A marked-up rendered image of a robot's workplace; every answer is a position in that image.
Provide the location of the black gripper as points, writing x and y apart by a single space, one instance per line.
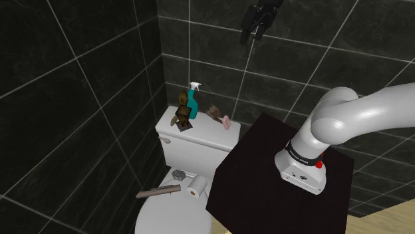
269 6

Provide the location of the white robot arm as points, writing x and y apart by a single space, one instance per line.
340 120

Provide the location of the brown brush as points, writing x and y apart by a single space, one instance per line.
214 111

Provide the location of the teal spray bottle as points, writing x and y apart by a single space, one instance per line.
194 105

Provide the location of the pink soap bar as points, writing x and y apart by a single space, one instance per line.
226 122

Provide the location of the brown carved figure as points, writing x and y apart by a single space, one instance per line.
183 110

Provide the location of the small grey-brown oval object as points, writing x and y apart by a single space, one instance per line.
174 120

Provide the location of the dark robot stand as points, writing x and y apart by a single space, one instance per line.
253 181

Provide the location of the grey crumpled lump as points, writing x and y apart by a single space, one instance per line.
178 175

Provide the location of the white toilet paper roll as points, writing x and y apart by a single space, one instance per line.
197 185

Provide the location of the long brown flute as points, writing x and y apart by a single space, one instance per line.
159 191

